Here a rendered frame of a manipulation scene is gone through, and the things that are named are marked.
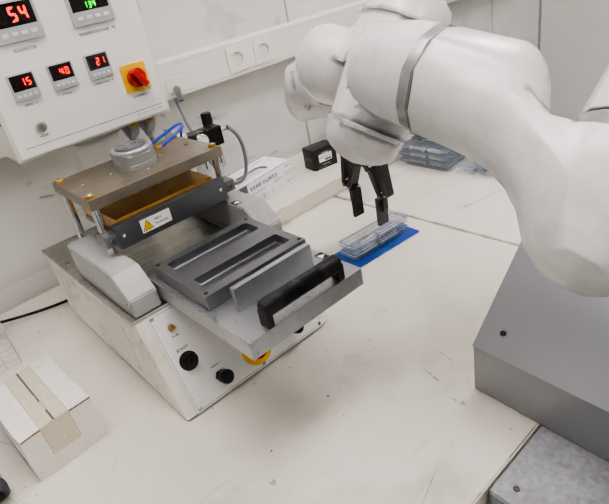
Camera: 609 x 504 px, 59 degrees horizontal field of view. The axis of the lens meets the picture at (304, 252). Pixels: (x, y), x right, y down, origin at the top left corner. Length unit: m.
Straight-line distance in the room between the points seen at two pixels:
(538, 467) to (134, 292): 0.65
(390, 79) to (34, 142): 0.77
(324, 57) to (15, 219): 1.00
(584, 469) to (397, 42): 0.60
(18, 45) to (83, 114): 0.16
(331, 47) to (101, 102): 0.58
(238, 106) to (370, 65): 1.22
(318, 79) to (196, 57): 0.91
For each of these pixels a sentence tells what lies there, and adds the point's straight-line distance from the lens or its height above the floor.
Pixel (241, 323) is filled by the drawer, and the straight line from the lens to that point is 0.77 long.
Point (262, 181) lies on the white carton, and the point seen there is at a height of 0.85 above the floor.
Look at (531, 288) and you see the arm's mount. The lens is 0.86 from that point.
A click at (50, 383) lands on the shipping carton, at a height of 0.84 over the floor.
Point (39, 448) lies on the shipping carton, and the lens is 0.98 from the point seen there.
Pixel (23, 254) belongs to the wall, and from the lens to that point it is 1.55.
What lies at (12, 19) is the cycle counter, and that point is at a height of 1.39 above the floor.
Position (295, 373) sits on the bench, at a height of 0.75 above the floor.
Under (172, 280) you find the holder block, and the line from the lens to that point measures 0.88.
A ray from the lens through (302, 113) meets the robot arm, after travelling 1.08.
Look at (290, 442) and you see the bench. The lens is 0.89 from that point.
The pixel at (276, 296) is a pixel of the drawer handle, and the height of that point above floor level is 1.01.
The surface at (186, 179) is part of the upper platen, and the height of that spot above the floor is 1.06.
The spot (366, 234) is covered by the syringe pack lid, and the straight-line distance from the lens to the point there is 1.29.
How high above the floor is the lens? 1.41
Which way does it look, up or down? 29 degrees down
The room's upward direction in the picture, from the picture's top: 12 degrees counter-clockwise
